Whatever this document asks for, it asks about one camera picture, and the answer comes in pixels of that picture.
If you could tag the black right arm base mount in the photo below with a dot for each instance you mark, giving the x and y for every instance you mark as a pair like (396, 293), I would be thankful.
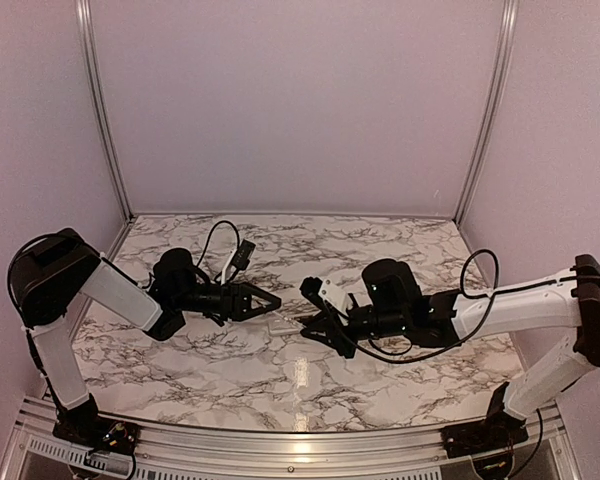
(497, 430)

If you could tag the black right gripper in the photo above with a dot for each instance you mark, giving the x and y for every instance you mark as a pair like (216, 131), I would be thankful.
(335, 340)

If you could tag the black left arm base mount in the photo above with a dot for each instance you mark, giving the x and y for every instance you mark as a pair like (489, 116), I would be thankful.
(83, 425)

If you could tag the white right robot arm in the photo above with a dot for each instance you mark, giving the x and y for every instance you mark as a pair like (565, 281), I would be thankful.
(569, 300)

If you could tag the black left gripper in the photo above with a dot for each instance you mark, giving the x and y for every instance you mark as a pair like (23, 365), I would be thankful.
(233, 301)

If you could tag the aluminium frame corner post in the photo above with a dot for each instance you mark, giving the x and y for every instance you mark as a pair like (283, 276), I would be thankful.
(88, 41)
(495, 92)

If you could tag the white remote control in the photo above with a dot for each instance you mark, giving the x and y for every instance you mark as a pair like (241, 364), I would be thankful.
(284, 328)

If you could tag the aluminium frame corner post right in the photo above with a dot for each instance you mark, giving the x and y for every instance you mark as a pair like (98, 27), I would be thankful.
(495, 92)

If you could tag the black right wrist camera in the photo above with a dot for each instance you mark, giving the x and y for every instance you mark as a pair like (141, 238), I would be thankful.
(320, 292)

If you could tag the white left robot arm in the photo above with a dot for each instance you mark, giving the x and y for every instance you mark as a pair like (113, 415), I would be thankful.
(54, 279)

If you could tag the aluminium frame corner post left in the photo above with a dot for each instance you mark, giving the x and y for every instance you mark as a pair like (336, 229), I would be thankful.
(88, 41)

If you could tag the aluminium front frame rail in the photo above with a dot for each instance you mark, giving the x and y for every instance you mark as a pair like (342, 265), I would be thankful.
(165, 451)

